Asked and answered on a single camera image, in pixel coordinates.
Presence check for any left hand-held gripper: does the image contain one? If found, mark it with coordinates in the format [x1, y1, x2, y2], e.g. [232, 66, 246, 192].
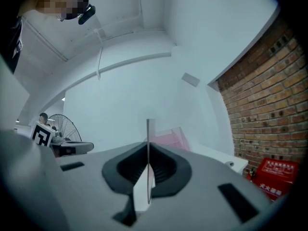
[30, 121, 95, 158]

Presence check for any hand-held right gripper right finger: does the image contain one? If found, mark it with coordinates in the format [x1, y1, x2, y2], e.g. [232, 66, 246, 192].
[135, 142, 274, 231]

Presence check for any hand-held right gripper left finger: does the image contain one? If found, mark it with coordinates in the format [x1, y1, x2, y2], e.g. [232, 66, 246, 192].
[0, 128, 148, 231]

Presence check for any pink transparent plastic box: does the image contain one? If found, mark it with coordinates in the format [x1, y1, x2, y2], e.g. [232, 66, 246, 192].
[143, 126, 191, 152]

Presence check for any white book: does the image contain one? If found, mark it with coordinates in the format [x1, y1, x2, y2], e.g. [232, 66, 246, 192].
[133, 118, 156, 213]

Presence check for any black standing fan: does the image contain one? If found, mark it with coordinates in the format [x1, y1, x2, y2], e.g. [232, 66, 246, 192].
[47, 114, 83, 143]

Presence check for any red fire equipment box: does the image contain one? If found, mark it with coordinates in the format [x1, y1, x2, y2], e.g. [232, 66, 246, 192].
[251, 157, 300, 202]

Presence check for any person's black shirt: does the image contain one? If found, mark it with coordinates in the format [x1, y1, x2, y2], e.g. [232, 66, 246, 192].
[0, 16, 24, 75]

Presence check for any person's head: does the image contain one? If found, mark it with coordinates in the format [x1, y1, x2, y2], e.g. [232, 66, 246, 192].
[17, 0, 90, 21]

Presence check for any white cable conduit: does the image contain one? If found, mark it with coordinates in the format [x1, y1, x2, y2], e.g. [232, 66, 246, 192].
[92, 28, 104, 81]

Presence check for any white wall box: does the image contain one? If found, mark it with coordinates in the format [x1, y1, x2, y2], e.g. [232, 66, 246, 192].
[181, 72, 201, 88]

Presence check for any black head-mounted camera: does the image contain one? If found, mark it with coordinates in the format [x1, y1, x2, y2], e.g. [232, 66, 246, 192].
[77, 5, 96, 25]

